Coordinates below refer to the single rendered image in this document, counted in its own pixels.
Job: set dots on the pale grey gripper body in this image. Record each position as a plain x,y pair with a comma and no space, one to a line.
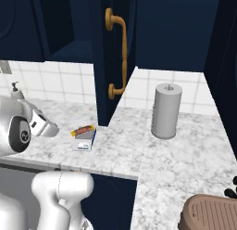
49,129

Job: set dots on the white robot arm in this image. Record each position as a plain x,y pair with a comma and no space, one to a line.
58,190

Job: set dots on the brown yellow wrapped bar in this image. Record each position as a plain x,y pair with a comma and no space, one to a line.
82,130

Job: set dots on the navy base cabinet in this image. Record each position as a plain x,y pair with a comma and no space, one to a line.
111,202

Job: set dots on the navy tall cabinet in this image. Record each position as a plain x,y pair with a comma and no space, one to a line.
225,70

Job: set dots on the grey soap dispenser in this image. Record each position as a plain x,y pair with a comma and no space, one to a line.
17,92

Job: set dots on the grey appliance front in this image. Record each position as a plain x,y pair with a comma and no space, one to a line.
17,181

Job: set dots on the grey paper towel roll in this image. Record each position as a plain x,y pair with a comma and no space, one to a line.
166,113

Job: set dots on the black rounded object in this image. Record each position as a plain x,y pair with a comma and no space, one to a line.
232,192

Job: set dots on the navy open wall cabinet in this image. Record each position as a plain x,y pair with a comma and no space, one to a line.
61,29

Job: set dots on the navy closed wall cabinet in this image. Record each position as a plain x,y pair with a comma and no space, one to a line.
176,29

